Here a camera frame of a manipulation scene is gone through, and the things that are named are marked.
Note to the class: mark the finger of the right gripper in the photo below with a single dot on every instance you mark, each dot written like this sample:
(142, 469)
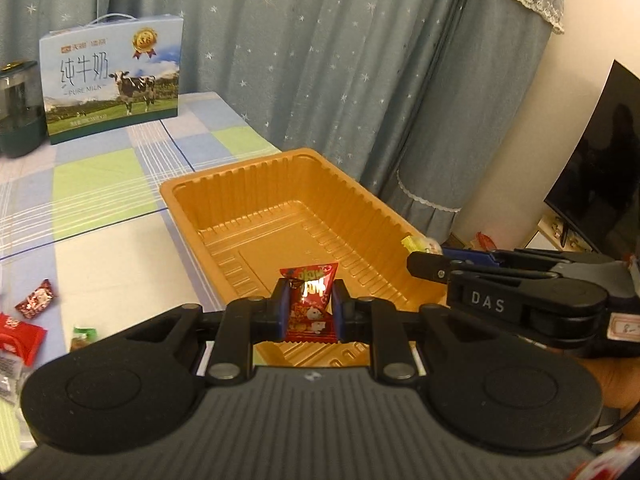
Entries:
(500, 255)
(509, 289)

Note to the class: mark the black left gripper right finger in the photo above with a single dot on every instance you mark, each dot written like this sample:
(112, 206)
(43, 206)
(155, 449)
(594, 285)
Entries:
(375, 322)

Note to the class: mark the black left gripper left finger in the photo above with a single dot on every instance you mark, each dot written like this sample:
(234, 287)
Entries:
(247, 321)

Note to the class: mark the yellow candy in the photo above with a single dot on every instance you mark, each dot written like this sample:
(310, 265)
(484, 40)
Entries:
(421, 244)

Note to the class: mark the red cartoon candy packet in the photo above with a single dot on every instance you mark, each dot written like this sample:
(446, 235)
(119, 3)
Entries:
(310, 318)

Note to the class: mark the person's right hand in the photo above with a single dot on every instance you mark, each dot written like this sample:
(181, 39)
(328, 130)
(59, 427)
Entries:
(619, 380)

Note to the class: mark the orange plastic tray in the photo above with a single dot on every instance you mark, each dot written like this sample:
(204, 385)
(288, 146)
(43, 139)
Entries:
(246, 221)

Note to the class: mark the black television screen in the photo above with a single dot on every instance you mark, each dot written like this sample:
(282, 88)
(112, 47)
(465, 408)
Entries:
(597, 192)

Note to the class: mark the green wrapped candy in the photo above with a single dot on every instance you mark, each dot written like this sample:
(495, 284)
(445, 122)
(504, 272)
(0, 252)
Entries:
(82, 336)

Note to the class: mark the checkered tablecloth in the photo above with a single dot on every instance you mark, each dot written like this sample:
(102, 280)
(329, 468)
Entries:
(87, 216)

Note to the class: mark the blue star curtain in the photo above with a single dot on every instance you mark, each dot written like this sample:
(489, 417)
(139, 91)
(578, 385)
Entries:
(410, 97)

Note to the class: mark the brown red candy wrapper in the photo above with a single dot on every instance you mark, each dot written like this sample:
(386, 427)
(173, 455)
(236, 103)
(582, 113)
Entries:
(37, 301)

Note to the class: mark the red pouch snack packet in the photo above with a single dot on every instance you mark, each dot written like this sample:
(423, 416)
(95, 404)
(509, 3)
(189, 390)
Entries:
(20, 338)

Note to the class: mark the white sachet stack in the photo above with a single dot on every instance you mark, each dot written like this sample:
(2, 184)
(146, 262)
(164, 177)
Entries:
(11, 371)

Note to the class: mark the blue milk carton box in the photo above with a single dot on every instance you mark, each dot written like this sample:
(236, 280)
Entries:
(115, 72)

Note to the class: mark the dark glass jar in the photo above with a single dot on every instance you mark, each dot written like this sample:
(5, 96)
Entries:
(23, 125)

